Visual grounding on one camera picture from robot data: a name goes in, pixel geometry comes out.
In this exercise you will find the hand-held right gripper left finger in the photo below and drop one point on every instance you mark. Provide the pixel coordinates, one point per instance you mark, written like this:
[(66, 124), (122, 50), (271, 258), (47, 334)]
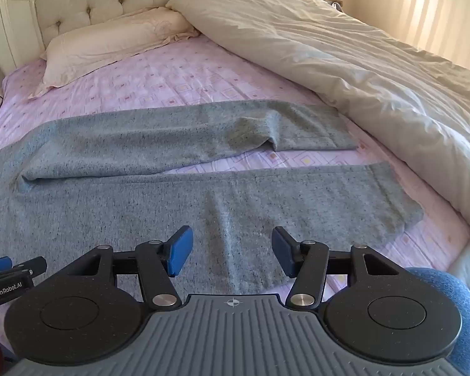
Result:
[(180, 250)]

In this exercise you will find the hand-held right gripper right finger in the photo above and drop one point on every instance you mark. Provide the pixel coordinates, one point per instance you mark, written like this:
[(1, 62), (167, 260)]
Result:
[(285, 250)]

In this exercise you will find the grey pants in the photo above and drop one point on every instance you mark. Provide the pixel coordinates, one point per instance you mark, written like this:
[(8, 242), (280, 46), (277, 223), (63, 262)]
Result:
[(219, 211)]

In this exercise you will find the pink patterned bed sheet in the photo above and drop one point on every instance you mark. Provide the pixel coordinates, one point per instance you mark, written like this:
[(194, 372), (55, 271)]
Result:
[(172, 82)]

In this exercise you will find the blue fuzzy cloth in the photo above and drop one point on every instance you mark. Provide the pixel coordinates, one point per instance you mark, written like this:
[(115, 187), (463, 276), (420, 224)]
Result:
[(454, 293)]

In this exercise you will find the cream duvet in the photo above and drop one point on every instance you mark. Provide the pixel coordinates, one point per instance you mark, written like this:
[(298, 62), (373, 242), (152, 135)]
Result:
[(356, 66)]

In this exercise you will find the cream pillow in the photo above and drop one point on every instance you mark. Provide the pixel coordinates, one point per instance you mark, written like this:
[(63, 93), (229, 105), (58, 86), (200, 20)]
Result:
[(113, 43)]

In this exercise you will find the cream tufted headboard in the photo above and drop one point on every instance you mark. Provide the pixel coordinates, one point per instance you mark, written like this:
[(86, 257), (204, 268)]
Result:
[(82, 0)]

